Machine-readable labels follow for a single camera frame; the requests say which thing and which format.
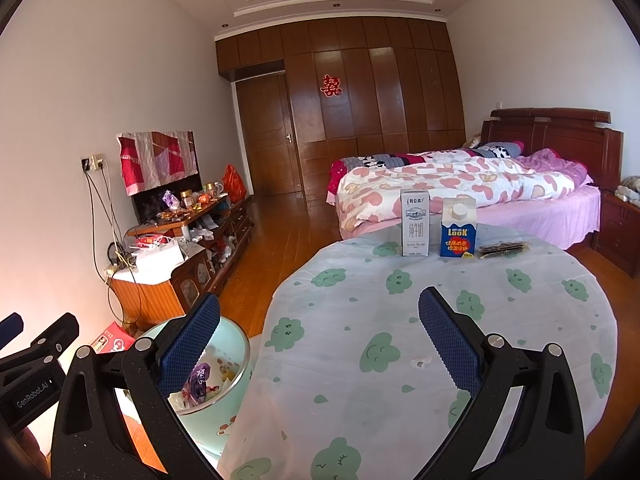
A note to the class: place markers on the wooden door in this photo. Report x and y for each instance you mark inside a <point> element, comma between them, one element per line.
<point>270,135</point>

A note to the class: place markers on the wooden TV cabinet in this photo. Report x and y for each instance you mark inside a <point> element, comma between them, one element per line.
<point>150,305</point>

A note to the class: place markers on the white mug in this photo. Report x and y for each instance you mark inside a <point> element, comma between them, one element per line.
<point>217,189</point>

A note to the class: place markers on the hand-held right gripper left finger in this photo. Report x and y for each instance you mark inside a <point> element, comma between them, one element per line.
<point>187,350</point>

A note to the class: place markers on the glass jar with gold lid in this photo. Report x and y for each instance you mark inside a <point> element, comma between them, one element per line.
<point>186,197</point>

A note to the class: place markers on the blue carton with white cap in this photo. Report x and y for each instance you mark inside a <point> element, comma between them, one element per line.
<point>457,240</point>

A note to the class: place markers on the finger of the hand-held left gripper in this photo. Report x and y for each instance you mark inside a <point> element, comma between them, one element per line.
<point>30,395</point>
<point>10,327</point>

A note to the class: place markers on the dark wooden nightstand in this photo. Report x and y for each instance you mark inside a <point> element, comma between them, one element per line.
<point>617,230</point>

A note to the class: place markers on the orange-red plastic bag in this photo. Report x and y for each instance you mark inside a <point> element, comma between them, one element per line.
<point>234,185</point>

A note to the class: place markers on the wooden wardrobe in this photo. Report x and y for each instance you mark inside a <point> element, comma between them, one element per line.
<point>375,100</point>

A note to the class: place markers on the dark clear-wrapped snack packets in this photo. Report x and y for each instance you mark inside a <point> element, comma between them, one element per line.
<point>502,249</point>

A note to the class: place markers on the grey cloth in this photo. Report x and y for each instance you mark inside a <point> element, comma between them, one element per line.
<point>630,190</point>

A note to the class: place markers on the purple plastic wrapper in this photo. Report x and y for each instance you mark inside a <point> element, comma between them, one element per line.
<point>198,377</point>

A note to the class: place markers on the white flat box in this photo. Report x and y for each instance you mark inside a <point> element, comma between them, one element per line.
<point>157,262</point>

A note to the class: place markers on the grey cartoon print blanket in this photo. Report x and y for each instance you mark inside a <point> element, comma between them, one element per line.
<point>380,161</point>

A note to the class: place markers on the wall socket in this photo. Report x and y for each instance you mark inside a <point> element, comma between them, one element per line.
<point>95,162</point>

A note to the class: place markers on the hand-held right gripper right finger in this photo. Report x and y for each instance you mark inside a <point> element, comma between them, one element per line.
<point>452,345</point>

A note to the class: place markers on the lilac blanket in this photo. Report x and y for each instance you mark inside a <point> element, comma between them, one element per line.
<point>555,160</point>

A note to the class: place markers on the red paper wardrobe decoration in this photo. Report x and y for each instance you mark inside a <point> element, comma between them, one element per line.
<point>331,85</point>

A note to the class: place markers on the red printed cardboard box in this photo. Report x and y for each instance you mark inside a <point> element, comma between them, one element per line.
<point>112,342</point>

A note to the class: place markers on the black television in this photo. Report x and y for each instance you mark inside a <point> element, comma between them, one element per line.
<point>150,205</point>

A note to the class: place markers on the tall white blue milk carton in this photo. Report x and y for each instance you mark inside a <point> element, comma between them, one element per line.
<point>415,230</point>

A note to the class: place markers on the mint green cartoon trash bin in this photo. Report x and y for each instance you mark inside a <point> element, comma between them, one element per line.
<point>217,425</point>

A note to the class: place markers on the wooden bed with pink sheet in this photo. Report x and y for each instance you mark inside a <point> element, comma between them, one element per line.
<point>550,210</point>

